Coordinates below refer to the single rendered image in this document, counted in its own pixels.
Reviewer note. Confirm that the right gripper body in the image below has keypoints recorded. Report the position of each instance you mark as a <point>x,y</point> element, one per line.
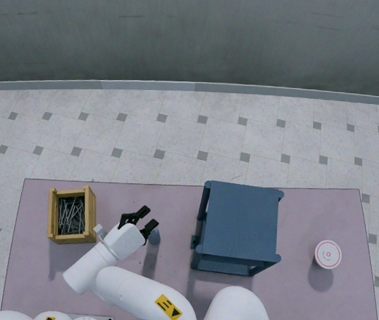
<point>125,241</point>

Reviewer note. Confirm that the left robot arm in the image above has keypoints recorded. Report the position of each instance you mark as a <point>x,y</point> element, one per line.
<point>48,315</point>

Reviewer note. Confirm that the blue shelving unit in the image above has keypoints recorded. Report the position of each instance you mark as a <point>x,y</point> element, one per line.
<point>241,222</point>

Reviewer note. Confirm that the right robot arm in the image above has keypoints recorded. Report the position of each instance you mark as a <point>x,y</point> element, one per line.
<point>149,300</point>

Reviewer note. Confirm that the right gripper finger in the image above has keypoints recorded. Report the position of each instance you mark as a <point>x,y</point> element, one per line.
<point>148,228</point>
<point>133,216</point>

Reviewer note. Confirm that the blue-grey cylinder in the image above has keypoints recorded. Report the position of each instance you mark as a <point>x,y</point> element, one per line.
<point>154,237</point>

